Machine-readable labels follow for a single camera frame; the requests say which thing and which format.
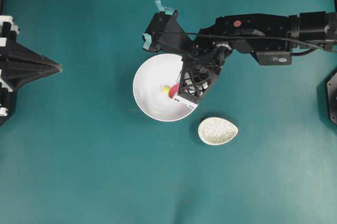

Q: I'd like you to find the white round bowl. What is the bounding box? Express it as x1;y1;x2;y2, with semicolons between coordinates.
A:
133;53;198;122

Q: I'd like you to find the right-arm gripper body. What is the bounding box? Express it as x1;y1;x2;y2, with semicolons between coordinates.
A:
176;50;224;108

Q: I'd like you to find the yellow hexagonal prism block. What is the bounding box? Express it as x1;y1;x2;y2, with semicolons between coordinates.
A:
161;85;171;94

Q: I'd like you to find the pink plastic spoon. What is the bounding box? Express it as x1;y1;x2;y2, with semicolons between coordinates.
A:
168;83;180;99

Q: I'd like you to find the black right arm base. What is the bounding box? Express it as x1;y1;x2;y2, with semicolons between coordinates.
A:
316;69;336;131

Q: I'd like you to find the speckled ceramic spoon rest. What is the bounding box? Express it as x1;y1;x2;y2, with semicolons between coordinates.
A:
197;117;239;145

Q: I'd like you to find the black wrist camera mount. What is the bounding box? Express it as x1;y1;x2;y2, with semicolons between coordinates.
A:
142;0;194;54

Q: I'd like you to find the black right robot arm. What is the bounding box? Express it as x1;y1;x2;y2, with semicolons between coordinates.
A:
177;12;336;108

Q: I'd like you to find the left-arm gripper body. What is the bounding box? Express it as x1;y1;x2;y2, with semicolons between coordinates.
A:
0;15;21;126

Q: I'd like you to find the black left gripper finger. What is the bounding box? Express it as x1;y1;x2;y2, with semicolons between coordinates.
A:
1;37;61;69
1;68;62;92

